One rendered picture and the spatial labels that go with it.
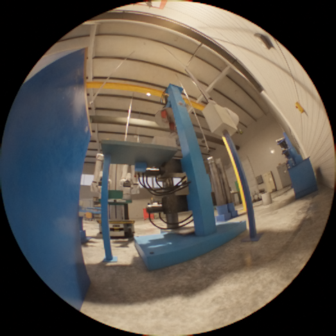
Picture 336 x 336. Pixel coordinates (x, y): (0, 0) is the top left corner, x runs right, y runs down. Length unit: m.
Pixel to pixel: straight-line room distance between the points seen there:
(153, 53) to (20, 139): 6.64
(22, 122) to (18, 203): 0.16
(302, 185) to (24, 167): 2.90
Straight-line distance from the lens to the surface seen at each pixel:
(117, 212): 2.39
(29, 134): 0.33
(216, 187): 2.74
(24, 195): 0.32
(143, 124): 7.16
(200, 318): 0.51
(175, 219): 1.88
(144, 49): 6.72
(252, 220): 1.15
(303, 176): 2.63
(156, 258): 0.85
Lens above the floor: 0.42
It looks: 23 degrees up
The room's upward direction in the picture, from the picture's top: 7 degrees counter-clockwise
